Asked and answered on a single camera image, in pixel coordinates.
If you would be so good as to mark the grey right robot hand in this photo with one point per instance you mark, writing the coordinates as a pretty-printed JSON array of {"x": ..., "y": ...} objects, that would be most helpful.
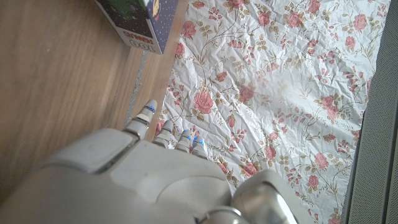
[{"x": 140, "y": 186}]

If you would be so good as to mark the green cartoon puzzle box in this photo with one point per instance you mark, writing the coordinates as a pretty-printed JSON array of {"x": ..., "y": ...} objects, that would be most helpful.
[{"x": 140, "y": 21}]

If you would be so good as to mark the floral backdrop cloth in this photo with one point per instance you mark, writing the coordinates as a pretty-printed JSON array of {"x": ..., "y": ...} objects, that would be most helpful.
[{"x": 280, "y": 93}]

